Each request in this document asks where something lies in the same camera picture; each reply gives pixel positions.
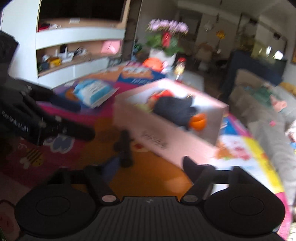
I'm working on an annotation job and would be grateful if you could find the black television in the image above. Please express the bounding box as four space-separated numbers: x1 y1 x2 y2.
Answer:
39 0 126 22

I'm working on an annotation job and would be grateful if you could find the colourful cartoon play mat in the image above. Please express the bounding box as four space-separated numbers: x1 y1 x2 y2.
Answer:
1 64 292 240

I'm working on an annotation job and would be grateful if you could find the blue wet wipes pack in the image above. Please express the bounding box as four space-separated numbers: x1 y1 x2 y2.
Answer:
73 79 119 109

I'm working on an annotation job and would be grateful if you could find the white tv shelf unit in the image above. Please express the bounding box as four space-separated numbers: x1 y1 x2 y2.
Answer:
4 18 127 90

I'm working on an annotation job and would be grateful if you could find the pink cardboard box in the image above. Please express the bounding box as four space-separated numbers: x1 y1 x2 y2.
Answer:
113 78 228 167

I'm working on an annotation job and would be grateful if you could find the black plush toy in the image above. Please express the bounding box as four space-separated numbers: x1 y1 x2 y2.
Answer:
152 97 198 128

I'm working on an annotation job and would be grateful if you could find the orange pumpkin bucket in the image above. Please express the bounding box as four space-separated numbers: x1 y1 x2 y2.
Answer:
142 57 164 72

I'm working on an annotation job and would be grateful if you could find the clear jar red lid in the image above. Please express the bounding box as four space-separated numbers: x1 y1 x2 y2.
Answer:
174 57 186 80

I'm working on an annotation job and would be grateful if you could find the yellow pillow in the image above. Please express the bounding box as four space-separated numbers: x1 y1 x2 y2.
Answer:
280 82 296 96

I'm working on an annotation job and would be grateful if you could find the pink orchid potted plant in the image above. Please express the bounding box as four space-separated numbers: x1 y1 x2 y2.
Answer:
146 19 189 66

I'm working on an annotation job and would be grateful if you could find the pink paper bag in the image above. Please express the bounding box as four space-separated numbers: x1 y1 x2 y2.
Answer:
101 40 121 55

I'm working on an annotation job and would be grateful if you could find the green clothing on sofa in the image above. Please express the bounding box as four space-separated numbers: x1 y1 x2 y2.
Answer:
243 86 272 108

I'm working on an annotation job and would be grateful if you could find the grey covered sofa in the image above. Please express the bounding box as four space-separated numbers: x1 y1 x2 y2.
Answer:
229 69 295 206

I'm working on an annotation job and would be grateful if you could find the glass fish tank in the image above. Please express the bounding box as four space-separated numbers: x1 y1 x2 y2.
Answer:
236 13 287 64

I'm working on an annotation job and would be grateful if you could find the dark blue cabinet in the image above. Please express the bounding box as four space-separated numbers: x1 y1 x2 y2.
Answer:
221 50 283 100

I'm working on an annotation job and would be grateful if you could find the beige dining chair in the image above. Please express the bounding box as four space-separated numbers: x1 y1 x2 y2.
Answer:
195 42 214 72

